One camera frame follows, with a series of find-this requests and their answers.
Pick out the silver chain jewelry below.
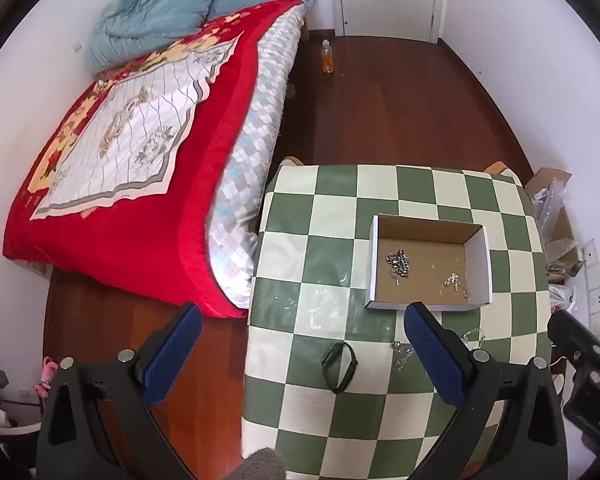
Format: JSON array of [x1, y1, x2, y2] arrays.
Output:
[[390, 341, 416, 370]]

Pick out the pink toy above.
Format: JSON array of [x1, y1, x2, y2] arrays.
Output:
[[31, 356, 59, 399]]

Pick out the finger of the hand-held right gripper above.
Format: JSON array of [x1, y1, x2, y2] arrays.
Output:
[[547, 309, 600, 376]]

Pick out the silver chain bracelet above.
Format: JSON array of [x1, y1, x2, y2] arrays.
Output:
[[385, 249, 412, 282]]

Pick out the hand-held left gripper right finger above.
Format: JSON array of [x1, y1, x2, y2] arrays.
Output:
[[403, 301, 570, 480]]

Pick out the checkered bed mattress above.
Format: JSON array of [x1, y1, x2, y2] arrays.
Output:
[[206, 7, 307, 311]]

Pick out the thin silver necklace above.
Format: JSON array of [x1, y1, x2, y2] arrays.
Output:
[[459, 328, 486, 350]]

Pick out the brown cardboard box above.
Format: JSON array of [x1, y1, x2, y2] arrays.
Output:
[[524, 167, 582, 273]]

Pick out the white basket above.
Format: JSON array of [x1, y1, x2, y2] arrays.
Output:
[[0, 360, 42, 443]]

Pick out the white cardboard box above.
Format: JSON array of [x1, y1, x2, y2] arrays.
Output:
[[364, 214, 493, 311]]

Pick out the small silver earrings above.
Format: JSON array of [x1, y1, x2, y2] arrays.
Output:
[[442, 271, 473, 298]]

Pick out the white red plastic bag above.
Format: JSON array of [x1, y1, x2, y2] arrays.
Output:
[[549, 284, 582, 322]]

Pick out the grey cloth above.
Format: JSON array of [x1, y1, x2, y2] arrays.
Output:
[[229, 447, 287, 480]]

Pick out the green checkered tablecloth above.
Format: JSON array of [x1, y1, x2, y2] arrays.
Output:
[[241, 162, 556, 480]]

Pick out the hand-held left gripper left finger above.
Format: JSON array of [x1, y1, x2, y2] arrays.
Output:
[[35, 301, 203, 480]]

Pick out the blue quilt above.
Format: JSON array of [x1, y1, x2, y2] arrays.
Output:
[[86, 0, 217, 72]]

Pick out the black wristband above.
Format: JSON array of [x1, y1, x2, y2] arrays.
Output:
[[321, 341, 358, 394]]

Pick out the red floral blanket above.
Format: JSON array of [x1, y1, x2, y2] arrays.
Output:
[[2, 0, 306, 319]]

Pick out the clear plastic bags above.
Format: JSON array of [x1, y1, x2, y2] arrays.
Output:
[[531, 177, 576, 256]]

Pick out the white power strip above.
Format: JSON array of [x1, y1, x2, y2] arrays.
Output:
[[581, 241, 600, 332]]

